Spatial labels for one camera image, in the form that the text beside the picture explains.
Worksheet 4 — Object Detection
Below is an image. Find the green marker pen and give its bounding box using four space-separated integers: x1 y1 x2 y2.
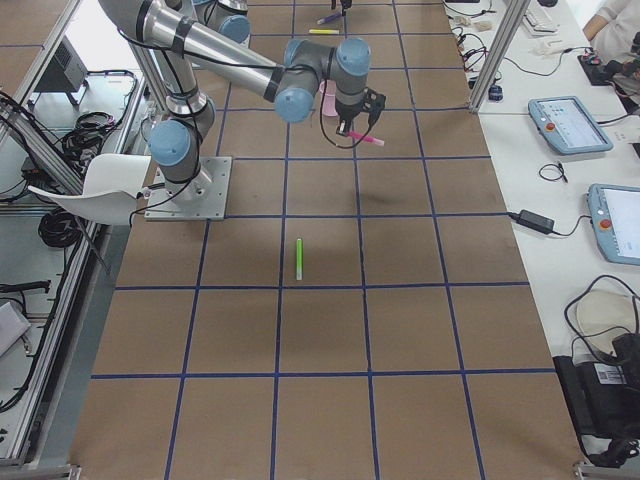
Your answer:
295 238 304 281

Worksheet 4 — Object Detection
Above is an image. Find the far blue teach pendant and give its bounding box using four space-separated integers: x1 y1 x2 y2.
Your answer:
527 96 613 156

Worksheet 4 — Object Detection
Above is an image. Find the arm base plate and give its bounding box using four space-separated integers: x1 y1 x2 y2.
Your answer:
144 156 232 221

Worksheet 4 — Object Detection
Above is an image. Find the black power adapter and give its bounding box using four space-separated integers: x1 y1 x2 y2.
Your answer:
507 209 554 235

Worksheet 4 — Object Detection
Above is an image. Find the purple marker pen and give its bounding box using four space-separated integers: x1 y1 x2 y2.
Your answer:
316 12 342 25

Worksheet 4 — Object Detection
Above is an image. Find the small black coiled cable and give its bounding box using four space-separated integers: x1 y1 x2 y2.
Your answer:
539 160 569 184

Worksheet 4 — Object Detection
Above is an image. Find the aluminium frame post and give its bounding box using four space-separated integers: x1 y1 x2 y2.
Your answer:
469 0 529 113

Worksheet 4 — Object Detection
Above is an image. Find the blue teach pendant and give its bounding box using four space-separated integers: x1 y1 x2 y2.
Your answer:
527 96 613 156
587 184 640 266

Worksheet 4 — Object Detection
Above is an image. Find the seated person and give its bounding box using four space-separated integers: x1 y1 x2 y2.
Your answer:
583 0 639 112

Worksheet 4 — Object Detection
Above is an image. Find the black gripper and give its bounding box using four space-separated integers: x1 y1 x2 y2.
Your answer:
332 0 364 136

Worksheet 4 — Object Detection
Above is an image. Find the pink marker pen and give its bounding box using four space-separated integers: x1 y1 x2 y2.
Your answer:
347 131 385 147

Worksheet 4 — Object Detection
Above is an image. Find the near blue teach pendant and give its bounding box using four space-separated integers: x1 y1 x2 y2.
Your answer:
587 184 640 266

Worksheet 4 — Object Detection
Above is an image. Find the black box device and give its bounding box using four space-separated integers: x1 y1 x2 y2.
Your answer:
553 333 639 468

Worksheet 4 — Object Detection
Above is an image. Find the pink mesh cup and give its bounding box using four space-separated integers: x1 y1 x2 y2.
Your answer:
319 80 338 118

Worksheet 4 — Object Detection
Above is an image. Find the yellow marker pen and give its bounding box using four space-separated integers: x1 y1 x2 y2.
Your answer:
308 29 341 35

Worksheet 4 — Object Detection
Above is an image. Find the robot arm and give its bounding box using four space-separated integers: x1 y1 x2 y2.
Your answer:
100 1 385 206
192 0 251 47

